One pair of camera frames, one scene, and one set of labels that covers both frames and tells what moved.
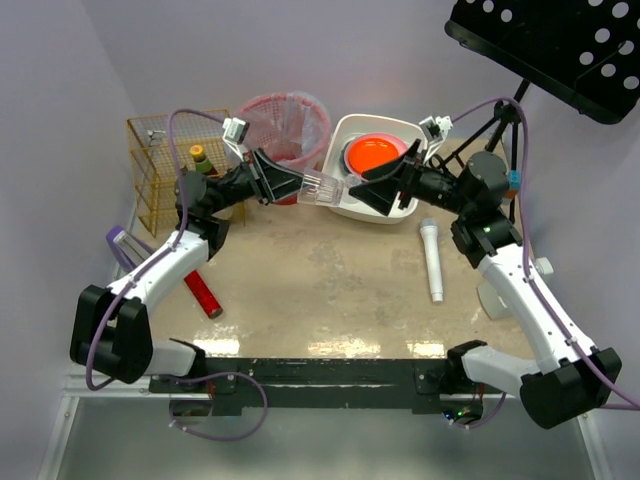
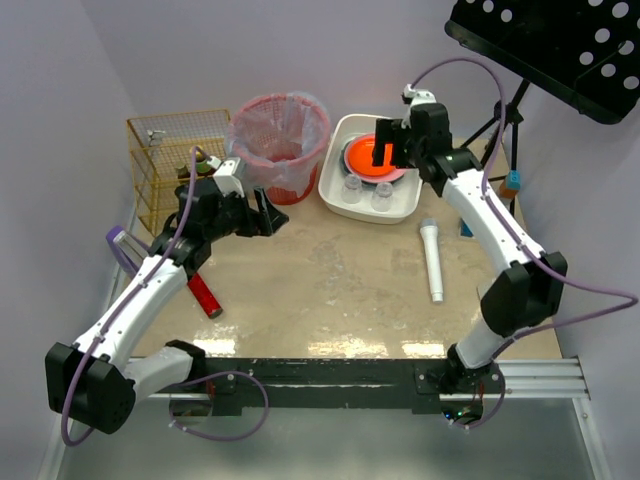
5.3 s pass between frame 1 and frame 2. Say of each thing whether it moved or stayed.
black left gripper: moved
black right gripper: moved
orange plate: stayed
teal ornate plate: stayed
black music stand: stayed
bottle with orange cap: stayed
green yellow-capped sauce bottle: stayed
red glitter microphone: stayed
